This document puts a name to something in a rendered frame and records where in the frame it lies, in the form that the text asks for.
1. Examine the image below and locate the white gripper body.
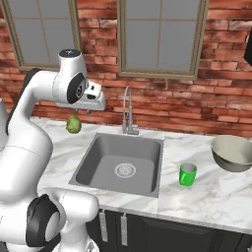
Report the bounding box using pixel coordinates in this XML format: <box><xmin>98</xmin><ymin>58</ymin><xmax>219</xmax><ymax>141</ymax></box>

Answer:
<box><xmin>54</xmin><ymin>91</ymin><xmax>107</xmax><ymax>111</ymax></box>

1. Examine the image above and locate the grey sink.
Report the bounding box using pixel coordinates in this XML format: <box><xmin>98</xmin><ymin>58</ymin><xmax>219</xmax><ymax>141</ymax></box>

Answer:
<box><xmin>68</xmin><ymin>131</ymin><xmax>165</xmax><ymax>199</ymax></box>

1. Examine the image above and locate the green mug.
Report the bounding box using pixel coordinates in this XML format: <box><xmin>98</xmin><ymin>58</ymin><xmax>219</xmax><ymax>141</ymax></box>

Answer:
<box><xmin>178</xmin><ymin>161</ymin><xmax>198</xmax><ymax>188</ymax></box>

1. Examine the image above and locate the grey-green bowl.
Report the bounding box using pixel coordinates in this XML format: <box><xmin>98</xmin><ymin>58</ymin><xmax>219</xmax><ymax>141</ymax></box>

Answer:
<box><xmin>210</xmin><ymin>135</ymin><xmax>252</xmax><ymax>173</ymax></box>

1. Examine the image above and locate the dark open cabinet door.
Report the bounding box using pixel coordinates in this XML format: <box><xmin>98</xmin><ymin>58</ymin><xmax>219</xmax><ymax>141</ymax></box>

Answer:
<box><xmin>243</xmin><ymin>31</ymin><xmax>252</xmax><ymax>68</ymax></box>

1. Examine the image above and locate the green pear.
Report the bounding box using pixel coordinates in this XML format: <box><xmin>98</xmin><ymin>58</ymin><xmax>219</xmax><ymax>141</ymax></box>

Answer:
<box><xmin>65</xmin><ymin>113</ymin><xmax>83</xmax><ymax>135</ymax></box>

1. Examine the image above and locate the silver tap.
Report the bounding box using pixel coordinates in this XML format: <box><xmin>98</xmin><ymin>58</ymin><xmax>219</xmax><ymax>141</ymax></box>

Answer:
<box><xmin>121</xmin><ymin>85</ymin><xmax>140</xmax><ymax>137</ymax></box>

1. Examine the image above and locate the grey appliance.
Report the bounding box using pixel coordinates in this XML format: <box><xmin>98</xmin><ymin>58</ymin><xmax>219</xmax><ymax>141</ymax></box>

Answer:
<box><xmin>0</xmin><ymin>98</ymin><xmax>10</xmax><ymax>153</ymax></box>

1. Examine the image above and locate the window with tan frame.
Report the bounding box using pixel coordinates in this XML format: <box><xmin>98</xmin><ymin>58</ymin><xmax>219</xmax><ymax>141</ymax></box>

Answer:
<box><xmin>116</xmin><ymin>0</ymin><xmax>210</xmax><ymax>82</ymax></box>
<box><xmin>0</xmin><ymin>0</ymin><xmax>83</xmax><ymax>72</ymax></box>

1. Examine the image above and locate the silver cabinet handle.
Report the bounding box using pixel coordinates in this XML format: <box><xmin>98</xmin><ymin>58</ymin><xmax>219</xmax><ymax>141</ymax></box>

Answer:
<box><xmin>98</xmin><ymin>211</ymin><xmax>109</xmax><ymax>243</ymax></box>
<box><xmin>119</xmin><ymin>213</ymin><xmax>128</xmax><ymax>247</ymax></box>

